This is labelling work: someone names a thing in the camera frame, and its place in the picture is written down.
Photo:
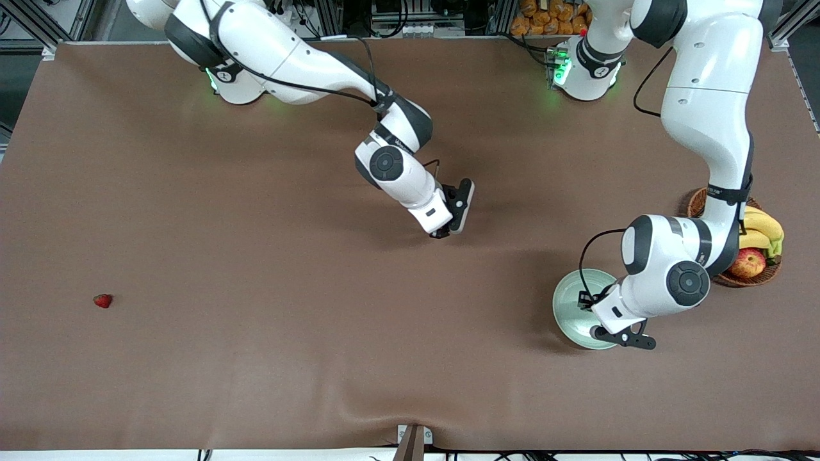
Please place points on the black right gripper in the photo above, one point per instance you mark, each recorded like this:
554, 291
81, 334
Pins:
440, 234

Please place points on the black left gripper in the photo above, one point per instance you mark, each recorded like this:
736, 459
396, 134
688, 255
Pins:
587, 299

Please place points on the red toy strawberry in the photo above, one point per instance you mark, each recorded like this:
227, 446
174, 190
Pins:
102, 300

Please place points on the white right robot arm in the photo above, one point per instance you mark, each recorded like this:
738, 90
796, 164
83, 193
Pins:
269, 51

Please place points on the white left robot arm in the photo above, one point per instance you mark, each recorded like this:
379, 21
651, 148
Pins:
705, 77

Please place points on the pale green round plate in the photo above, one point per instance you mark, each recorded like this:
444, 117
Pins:
570, 307

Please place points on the red yellow apple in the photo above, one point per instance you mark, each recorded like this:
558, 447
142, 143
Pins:
749, 262

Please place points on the brown wicker basket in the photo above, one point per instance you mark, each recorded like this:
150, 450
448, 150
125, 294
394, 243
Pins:
769, 272

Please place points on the white terminal strip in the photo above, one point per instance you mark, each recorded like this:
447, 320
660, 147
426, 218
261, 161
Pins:
416, 29

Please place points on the brown table mat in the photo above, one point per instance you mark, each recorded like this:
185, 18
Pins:
256, 358

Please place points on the pile of orange fruits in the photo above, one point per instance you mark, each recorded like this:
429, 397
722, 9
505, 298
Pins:
544, 19

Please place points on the grey metal table bracket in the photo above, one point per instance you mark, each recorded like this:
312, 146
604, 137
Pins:
414, 436

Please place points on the aluminium frame post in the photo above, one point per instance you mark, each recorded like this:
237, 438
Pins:
503, 16
330, 16

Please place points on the aluminium diagonal frame rail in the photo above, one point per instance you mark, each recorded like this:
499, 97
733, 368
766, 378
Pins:
785, 31
32, 20

